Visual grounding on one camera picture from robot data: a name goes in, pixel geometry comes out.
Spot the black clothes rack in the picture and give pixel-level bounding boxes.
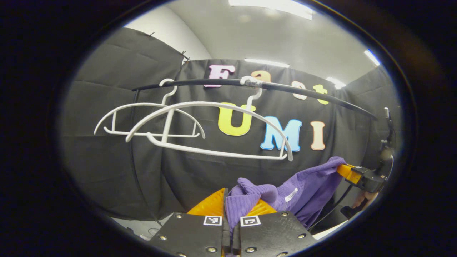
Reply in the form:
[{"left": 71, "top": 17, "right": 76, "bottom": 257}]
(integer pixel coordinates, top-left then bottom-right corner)
[{"left": 130, "top": 78, "right": 377, "bottom": 225}]

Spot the white plastic hanger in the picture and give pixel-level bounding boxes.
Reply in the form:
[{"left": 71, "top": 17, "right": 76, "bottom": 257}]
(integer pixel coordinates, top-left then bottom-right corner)
[
  {"left": 94, "top": 79, "right": 206, "bottom": 140},
  {"left": 125, "top": 76, "right": 294, "bottom": 162}
]

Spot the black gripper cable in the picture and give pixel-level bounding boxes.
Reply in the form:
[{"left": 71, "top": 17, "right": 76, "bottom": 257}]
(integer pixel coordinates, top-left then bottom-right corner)
[{"left": 308, "top": 184, "right": 355, "bottom": 230}]

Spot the thin black pole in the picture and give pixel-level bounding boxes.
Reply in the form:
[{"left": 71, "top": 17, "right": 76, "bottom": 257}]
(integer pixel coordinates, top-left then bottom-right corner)
[{"left": 384, "top": 107, "right": 395, "bottom": 150}]

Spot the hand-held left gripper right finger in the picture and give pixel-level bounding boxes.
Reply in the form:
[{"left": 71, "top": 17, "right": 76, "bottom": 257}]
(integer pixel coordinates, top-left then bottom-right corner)
[{"left": 231, "top": 198, "right": 318, "bottom": 257}]

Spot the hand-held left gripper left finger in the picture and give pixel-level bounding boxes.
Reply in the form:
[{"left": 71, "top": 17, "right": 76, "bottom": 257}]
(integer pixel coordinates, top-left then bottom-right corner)
[{"left": 148, "top": 188, "right": 229, "bottom": 257}]

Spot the purple corduroy jacket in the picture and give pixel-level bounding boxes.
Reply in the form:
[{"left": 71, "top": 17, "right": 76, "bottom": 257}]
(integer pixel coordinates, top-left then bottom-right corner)
[{"left": 226, "top": 156, "right": 347, "bottom": 237}]

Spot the black backdrop cloth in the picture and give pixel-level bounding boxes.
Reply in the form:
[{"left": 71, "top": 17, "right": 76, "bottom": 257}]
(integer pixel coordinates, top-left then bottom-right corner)
[{"left": 61, "top": 28, "right": 402, "bottom": 224}]

